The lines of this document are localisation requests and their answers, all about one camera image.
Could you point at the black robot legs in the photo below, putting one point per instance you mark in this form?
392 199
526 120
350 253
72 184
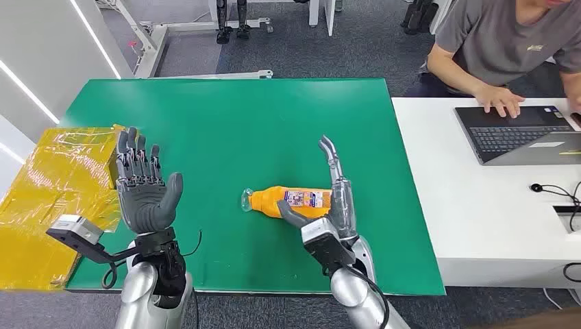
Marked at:
231 22

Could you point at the person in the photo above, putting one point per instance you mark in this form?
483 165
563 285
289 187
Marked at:
495 41

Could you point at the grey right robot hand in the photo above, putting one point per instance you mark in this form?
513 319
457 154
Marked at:
342 204

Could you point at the white table leg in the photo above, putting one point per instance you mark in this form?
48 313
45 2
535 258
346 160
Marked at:
327 16

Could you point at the white metal stand frame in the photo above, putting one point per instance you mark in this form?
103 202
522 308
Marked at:
150 41

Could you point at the person's right hand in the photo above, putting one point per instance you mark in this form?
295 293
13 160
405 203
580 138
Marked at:
499 97

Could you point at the green table mat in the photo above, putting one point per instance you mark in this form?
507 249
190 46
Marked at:
254 136

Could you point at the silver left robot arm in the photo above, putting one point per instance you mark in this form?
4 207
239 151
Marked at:
150 290

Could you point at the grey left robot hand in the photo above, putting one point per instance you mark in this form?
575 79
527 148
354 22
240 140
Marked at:
143 204

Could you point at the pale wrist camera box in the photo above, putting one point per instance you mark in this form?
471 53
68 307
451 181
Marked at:
79 229
324 240

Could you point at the person's left hand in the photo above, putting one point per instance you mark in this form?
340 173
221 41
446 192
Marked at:
575 97

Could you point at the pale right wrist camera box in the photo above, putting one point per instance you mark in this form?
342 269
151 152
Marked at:
324 240

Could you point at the yellow film wrapped cardboard box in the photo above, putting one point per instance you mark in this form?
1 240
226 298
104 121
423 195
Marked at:
54 190

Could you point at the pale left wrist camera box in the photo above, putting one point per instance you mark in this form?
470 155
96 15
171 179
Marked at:
79 229

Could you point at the dark grey laptop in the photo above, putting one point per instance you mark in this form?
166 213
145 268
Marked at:
517 134

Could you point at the orange plastic bottle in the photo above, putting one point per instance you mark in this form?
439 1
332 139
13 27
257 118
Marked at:
272 200

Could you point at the white desk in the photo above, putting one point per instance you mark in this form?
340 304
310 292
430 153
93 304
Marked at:
490 218

